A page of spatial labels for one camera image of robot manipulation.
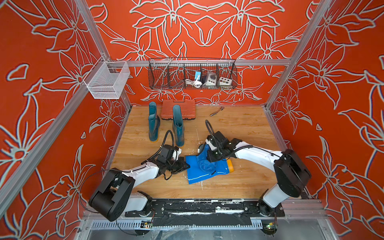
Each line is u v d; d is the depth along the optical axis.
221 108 1.17
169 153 0.70
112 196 0.42
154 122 0.83
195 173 0.83
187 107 1.13
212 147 0.78
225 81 0.94
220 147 0.69
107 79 0.94
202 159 0.85
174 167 0.75
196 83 0.85
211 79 0.91
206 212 0.73
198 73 0.83
